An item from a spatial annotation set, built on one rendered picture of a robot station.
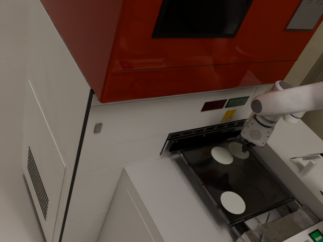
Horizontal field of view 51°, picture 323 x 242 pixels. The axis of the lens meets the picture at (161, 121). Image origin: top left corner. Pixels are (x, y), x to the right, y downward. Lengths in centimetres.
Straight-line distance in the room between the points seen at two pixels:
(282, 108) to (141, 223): 66
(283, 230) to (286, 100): 52
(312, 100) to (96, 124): 68
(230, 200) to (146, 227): 33
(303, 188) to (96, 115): 90
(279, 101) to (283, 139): 52
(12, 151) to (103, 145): 133
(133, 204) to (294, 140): 82
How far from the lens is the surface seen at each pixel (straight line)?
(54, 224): 172
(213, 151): 147
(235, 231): 134
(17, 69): 313
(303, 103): 116
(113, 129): 115
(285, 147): 162
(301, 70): 273
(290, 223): 145
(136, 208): 133
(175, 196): 134
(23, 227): 212
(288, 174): 154
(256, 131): 133
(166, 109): 121
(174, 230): 126
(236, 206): 133
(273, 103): 116
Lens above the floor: 184
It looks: 39 degrees down
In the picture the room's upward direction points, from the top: 22 degrees clockwise
